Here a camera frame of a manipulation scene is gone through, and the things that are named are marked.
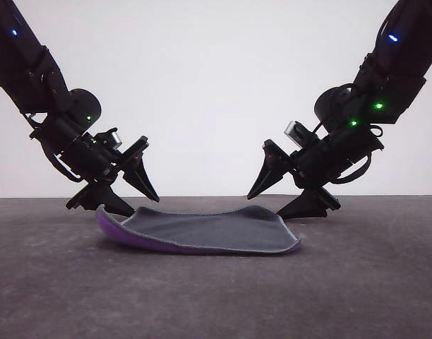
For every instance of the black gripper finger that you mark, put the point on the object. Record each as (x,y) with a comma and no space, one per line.
(112,204)
(306,208)
(269,176)
(142,178)

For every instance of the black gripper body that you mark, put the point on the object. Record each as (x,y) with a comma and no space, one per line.
(336,155)
(85,155)

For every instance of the purple towel with grey hem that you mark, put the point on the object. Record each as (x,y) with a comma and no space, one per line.
(209,233)

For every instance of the grey table cloth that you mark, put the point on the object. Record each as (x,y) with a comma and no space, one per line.
(216,300)

